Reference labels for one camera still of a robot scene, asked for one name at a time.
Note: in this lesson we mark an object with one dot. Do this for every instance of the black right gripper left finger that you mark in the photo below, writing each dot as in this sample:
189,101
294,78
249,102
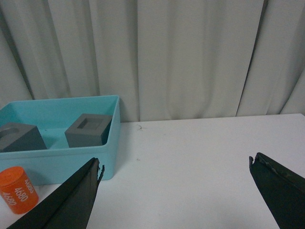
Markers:
70,205

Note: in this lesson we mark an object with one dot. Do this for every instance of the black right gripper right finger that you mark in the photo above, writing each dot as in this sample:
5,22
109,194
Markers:
282,190

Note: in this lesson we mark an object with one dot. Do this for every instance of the gray block with square hole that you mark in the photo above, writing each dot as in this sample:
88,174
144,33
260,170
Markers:
89,130

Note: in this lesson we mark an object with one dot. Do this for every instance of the gray block with round hole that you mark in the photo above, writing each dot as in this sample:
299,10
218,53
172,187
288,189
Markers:
20,137

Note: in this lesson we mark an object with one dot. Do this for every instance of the light blue plastic box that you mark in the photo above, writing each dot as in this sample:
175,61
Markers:
52,117

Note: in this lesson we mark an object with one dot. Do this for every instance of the orange cylinder part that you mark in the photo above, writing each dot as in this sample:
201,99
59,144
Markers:
17,190

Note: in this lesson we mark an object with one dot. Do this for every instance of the white curtain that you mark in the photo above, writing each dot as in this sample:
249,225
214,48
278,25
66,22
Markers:
166,59

